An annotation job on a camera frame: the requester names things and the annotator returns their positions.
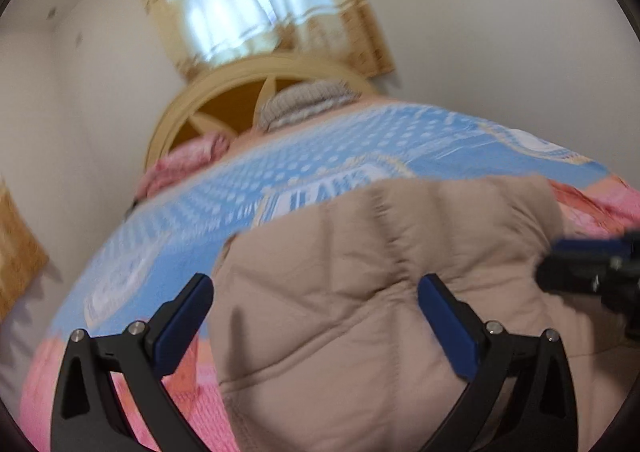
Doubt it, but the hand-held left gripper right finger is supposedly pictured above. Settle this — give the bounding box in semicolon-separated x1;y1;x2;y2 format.
417;273;578;452

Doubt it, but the tan side window curtain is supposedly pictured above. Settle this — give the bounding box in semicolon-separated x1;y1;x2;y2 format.
0;176;50;324

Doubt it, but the beige padded jacket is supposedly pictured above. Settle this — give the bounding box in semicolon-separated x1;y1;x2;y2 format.
210;175;632;452

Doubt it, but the grey striped pillow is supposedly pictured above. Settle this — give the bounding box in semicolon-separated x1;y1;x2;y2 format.
258;79;362;134

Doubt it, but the tan curtain behind headboard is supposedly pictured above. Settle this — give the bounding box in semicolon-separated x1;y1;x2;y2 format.
129;0;397;83

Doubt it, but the cream arched wooden headboard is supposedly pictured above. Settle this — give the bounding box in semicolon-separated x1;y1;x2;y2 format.
144;55;377;174

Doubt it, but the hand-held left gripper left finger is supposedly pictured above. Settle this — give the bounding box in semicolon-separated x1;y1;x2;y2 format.
50;273;216;452

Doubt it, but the blue and pink printed blanket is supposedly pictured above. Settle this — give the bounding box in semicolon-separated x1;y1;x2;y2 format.
20;97;640;452

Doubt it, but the pink pillow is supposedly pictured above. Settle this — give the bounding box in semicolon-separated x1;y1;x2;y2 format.
136;131;232;198

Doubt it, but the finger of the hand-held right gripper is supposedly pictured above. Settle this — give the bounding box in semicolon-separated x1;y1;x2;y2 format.
535;232;640;295

